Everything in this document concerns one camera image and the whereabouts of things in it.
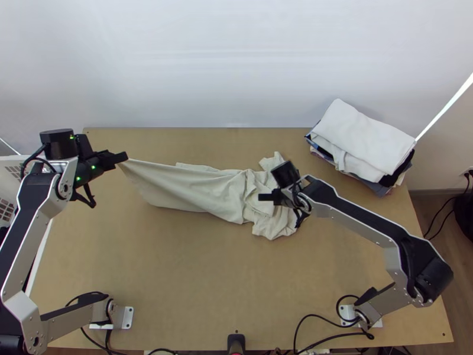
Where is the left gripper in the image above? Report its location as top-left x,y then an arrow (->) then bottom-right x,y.
92,149 -> 129,178

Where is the cream t-shirt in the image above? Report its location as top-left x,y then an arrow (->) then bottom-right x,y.
117,150 -> 301,242

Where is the pile of folded clothes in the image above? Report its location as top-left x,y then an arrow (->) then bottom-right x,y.
304,98 -> 416,199

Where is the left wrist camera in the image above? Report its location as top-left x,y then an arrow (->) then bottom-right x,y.
75,134 -> 94,161

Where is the black cable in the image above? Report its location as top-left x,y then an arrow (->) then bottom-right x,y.
422,170 -> 473,240
64,291 -> 116,355
293,313 -> 375,355

